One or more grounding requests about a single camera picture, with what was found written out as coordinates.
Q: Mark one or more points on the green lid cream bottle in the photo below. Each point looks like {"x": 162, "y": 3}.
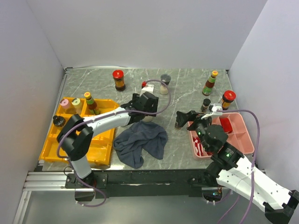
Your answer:
{"x": 77, "y": 104}

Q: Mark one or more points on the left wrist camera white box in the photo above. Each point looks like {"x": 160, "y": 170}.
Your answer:
{"x": 145, "y": 87}

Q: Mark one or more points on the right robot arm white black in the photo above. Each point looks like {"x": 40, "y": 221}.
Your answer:
{"x": 232, "y": 169}

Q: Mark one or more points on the yellow cap chili sauce bottle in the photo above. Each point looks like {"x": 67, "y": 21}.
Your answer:
{"x": 210, "y": 83}

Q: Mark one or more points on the red lid sauce jar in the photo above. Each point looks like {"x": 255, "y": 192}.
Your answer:
{"x": 118, "y": 76}
{"x": 227, "y": 98}

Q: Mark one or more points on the pink compartment tray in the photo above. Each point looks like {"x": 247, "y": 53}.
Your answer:
{"x": 239, "y": 138}

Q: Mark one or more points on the round black cap dark bottle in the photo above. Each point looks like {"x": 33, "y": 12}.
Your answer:
{"x": 59, "y": 122}

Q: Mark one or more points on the yellow cap green label bottle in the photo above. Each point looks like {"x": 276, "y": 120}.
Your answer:
{"x": 91, "y": 104}

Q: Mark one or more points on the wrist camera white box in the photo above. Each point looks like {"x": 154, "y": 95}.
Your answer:
{"x": 145, "y": 87}
{"x": 215, "y": 110}

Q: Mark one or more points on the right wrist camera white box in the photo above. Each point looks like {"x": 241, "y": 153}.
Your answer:
{"x": 215, "y": 110}

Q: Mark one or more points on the aluminium frame rail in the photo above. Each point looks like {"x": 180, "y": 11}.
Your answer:
{"x": 40, "y": 181}

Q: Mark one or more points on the salt grinder black top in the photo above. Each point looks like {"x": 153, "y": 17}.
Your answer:
{"x": 165, "y": 78}

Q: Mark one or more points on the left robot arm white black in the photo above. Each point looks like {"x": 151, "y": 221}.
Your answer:
{"x": 76, "y": 136}

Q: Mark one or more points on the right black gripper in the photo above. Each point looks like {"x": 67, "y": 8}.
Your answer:
{"x": 182, "y": 117}

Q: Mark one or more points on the red lid sauce jar left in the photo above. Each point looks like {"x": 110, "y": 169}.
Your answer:
{"x": 118, "y": 76}

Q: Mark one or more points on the small black lid spice jar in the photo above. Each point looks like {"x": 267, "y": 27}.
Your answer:
{"x": 205, "y": 105}

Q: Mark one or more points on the red white striped packet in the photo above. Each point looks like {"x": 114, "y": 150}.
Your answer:
{"x": 198, "y": 147}

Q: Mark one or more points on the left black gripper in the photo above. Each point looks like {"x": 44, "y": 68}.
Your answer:
{"x": 153, "y": 108}

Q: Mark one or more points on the dark blue cloth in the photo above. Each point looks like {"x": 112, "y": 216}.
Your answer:
{"x": 129, "y": 144}

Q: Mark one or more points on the pink lid bottle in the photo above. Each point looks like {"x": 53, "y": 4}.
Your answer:
{"x": 65, "y": 104}

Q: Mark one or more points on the white powder bottle black cap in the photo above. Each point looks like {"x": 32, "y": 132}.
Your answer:
{"x": 147, "y": 118}

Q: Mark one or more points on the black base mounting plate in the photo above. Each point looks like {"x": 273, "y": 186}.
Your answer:
{"x": 186, "y": 182}

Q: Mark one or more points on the red lid sauce jar right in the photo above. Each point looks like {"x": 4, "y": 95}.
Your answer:
{"x": 227, "y": 98}

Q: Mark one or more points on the red packet in tray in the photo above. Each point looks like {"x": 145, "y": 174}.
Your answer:
{"x": 226, "y": 125}

